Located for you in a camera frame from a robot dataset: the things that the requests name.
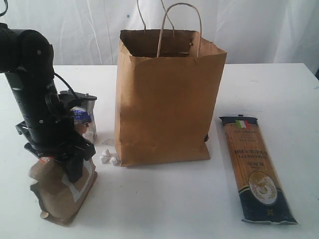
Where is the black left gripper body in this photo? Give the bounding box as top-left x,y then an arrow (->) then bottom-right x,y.
15,109 -> 96,162

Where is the blue white milk carton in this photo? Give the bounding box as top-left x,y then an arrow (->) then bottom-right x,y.
71,107 -> 97,143

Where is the brown kraft coffee pouch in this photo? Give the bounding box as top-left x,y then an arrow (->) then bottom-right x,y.
29,156 -> 97,225

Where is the brown paper shopping bag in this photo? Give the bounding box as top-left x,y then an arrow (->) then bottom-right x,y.
114,0 -> 227,168

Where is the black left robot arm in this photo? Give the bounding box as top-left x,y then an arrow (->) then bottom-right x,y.
0,23 -> 95,183

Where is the spaghetti packet dark blue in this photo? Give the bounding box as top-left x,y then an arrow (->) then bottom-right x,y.
220,115 -> 298,225

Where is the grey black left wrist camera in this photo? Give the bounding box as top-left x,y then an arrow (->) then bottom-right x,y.
59,90 -> 98,112

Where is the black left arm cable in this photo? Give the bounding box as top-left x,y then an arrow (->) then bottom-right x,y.
53,72 -> 78,100

